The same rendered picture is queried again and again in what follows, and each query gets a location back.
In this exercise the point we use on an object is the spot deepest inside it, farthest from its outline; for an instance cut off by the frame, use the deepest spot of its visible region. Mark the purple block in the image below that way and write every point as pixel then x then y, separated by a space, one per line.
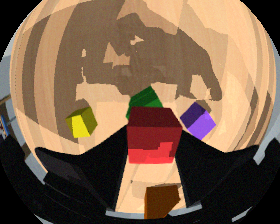
pixel 197 121

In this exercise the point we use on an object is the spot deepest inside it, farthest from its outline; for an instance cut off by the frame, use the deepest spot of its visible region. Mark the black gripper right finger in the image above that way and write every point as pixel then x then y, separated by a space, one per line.
pixel 202 167

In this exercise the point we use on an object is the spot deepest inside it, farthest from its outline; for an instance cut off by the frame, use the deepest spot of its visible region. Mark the yellow block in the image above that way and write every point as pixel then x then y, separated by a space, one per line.
pixel 82 122

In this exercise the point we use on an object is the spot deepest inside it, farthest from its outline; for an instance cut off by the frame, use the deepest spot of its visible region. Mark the red block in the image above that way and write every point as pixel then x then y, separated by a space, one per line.
pixel 152 135

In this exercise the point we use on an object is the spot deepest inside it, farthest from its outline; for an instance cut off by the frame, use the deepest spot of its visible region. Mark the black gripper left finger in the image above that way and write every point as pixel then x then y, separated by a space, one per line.
pixel 99 169

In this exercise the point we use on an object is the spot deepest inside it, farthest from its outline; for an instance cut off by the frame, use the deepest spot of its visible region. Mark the green block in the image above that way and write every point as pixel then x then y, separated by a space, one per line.
pixel 151 100
pixel 140 94

